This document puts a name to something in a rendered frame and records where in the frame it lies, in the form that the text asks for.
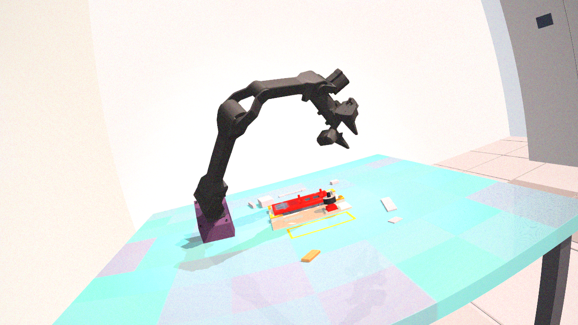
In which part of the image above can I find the black and white wheel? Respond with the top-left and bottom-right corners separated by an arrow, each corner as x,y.
323,195 -> 336,204

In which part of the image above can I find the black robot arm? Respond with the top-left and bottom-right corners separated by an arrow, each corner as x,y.
193,68 -> 359,223

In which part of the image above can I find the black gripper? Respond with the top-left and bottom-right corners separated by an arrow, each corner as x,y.
316,99 -> 358,149

